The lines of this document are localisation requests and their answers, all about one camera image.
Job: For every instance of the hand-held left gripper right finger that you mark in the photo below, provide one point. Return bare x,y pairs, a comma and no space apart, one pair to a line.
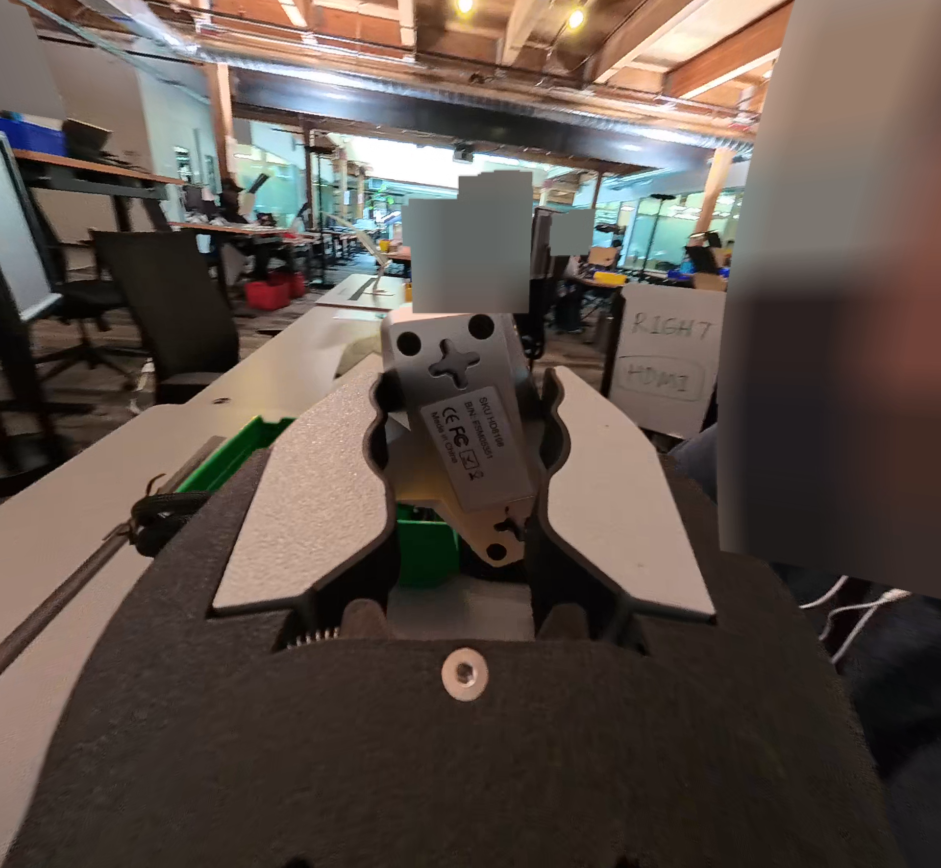
625,516

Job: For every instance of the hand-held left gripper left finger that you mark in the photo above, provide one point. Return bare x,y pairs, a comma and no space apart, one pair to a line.
302,516

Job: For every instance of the green plastic bin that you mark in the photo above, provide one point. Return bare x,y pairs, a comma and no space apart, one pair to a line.
427,545

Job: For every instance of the white paper sign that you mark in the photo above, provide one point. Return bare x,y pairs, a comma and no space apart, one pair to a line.
669,361

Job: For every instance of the red plastic crate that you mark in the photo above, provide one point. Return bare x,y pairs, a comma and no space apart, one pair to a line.
272,292

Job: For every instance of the yellow plastic bin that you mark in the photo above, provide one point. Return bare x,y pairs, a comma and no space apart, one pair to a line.
610,279

